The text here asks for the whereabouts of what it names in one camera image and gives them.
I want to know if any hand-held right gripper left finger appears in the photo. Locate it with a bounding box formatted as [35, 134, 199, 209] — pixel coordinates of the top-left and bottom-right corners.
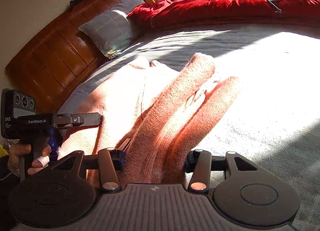
[51, 138, 132, 193]

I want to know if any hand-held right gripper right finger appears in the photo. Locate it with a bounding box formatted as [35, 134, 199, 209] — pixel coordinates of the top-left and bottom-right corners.
[184, 149, 258, 193]

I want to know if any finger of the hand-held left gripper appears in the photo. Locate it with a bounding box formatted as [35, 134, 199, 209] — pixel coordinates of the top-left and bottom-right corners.
[48, 128, 63, 152]
[52, 112, 102, 129]

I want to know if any pink knit sweater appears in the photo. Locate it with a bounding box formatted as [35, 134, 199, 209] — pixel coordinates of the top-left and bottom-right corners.
[57, 53, 241, 187]

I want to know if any person's left hand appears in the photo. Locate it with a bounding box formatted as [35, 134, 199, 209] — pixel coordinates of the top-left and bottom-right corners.
[7, 143, 52, 177]

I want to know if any wooden headboard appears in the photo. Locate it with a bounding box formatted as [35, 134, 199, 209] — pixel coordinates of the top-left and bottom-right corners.
[5, 0, 156, 114]

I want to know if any grey plaid pillow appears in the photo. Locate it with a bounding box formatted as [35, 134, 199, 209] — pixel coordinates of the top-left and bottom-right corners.
[78, 0, 146, 60]

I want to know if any bed with grey-green sheet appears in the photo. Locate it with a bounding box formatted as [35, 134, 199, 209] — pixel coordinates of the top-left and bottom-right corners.
[57, 23, 320, 231]

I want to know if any small dark cloth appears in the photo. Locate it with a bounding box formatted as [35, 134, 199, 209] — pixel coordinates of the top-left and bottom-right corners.
[69, 0, 88, 8]

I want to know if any red quilt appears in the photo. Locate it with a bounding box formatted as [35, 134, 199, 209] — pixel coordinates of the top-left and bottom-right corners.
[127, 0, 320, 32]

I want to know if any small grey metal object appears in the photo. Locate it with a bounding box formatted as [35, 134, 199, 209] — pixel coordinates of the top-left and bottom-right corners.
[267, 0, 283, 14]

